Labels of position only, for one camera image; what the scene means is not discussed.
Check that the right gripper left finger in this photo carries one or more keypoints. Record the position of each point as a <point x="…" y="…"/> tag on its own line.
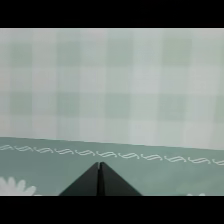
<point x="87" y="183"/>

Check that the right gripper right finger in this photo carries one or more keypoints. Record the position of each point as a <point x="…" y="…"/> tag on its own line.
<point x="113" y="183"/>

